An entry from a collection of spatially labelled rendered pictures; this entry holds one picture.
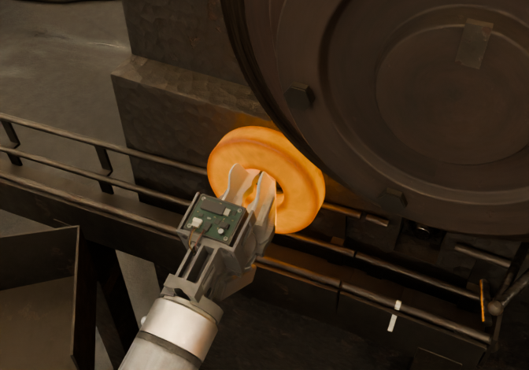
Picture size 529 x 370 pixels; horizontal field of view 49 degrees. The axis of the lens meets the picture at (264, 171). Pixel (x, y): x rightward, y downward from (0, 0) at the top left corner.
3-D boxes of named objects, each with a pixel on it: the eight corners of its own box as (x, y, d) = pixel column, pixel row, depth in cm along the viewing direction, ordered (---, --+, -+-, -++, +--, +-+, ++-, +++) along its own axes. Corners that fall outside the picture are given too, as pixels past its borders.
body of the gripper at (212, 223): (259, 205, 63) (210, 307, 57) (268, 239, 70) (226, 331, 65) (197, 185, 65) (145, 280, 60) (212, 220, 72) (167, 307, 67)
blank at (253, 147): (209, 115, 74) (196, 130, 72) (323, 137, 68) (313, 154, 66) (227, 203, 84) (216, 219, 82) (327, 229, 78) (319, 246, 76)
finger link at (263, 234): (285, 201, 70) (256, 265, 66) (286, 207, 71) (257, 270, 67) (250, 190, 71) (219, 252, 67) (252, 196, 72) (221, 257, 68)
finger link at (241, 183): (263, 139, 69) (230, 203, 65) (268, 165, 74) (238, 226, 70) (239, 132, 70) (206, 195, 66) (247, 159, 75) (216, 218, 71)
